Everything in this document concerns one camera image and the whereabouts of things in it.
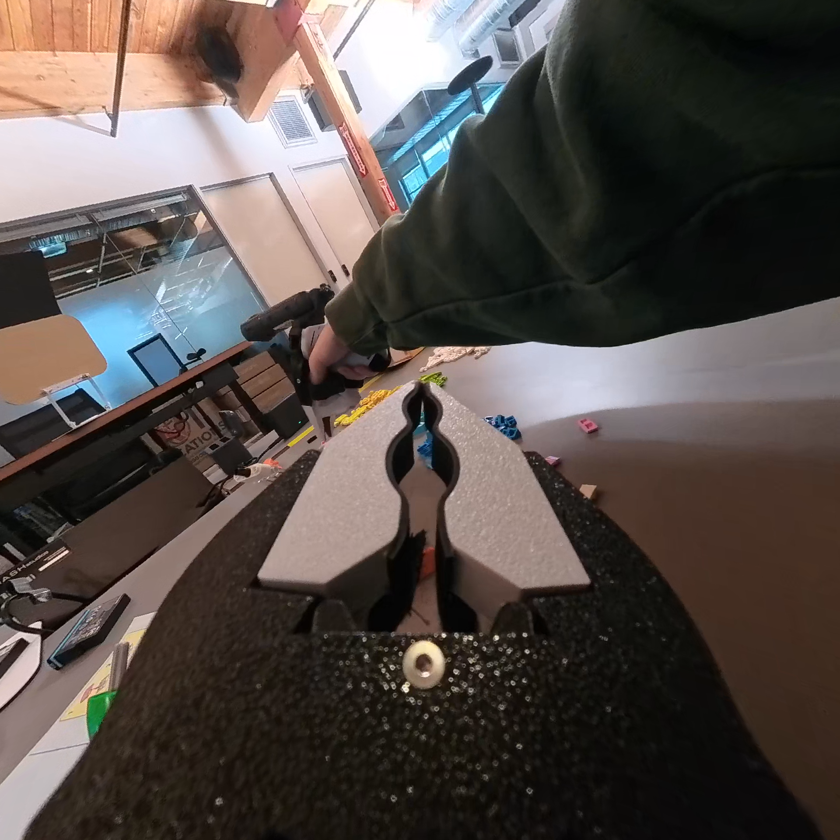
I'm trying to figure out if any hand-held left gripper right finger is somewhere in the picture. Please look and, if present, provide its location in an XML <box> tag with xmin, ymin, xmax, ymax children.
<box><xmin>425</xmin><ymin>386</ymin><xmax>593</xmax><ymax>629</ymax></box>

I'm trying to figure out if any wooden slatted crate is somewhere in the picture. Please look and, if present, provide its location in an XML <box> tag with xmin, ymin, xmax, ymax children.
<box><xmin>232</xmin><ymin>350</ymin><xmax>311</xmax><ymax>442</ymax></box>

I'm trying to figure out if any bright green lego piece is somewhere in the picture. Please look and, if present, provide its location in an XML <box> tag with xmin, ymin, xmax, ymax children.
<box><xmin>84</xmin><ymin>689</ymin><xmax>119</xmax><ymax>740</ymax></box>

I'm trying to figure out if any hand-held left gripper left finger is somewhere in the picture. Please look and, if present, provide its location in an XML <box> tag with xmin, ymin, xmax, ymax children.
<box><xmin>256</xmin><ymin>382</ymin><xmax>427</xmax><ymax>629</ymax></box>

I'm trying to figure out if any tan rounded panel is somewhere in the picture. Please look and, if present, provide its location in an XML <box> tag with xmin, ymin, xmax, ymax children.
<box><xmin>0</xmin><ymin>314</ymin><xmax>109</xmax><ymax>408</ymax></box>

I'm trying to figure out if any pile of yellow lego pieces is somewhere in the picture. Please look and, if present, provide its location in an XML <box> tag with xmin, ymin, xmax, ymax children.
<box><xmin>333</xmin><ymin>386</ymin><xmax>403</xmax><ymax>429</ymax></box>

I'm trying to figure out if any person's right hand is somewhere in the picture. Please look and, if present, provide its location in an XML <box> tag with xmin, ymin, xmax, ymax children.
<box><xmin>307</xmin><ymin>323</ymin><xmax>383</xmax><ymax>386</ymax></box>

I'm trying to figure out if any pile of blue lego pieces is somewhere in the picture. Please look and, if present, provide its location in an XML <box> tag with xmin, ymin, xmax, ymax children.
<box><xmin>416</xmin><ymin>413</ymin><xmax>523</xmax><ymax>469</ymax></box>

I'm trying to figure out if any black box with blue edge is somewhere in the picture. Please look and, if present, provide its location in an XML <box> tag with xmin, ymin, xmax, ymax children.
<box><xmin>48</xmin><ymin>592</ymin><xmax>132</xmax><ymax>672</ymax></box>

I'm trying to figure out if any black monitor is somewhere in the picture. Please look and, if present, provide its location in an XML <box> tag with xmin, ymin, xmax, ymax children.
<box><xmin>0</xmin><ymin>252</ymin><xmax>64</xmax><ymax>330</ymax></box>

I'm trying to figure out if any person's right forearm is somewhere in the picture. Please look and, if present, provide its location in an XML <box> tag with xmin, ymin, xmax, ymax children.
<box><xmin>324</xmin><ymin>0</ymin><xmax>840</xmax><ymax>357</ymax></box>

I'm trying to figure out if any pile of white lego pieces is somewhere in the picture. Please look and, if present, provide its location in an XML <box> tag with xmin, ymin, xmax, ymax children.
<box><xmin>419</xmin><ymin>345</ymin><xmax>493</xmax><ymax>373</ymax></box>

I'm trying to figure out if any long wooden desk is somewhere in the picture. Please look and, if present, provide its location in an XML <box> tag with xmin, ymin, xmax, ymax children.
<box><xmin>0</xmin><ymin>340</ymin><xmax>255</xmax><ymax>488</ymax></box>

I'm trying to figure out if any black cable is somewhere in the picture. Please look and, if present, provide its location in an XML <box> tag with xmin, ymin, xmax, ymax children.
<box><xmin>0</xmin><ymin>577</ymin><xmax>89</xmax><ymax>637</ymax></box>

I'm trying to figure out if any cardboard box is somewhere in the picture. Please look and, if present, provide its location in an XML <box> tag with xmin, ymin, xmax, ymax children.
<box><xmin>156</xmin><ymin>394</ymin><xmax>245</xmax><ymax>463</ymax></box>

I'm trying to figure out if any lego instruction booklet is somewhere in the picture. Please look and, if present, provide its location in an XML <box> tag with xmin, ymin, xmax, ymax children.
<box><xmin>0</xmin><ymin>610</ymin><xmax>160</xmax><ymax>778</ymax></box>

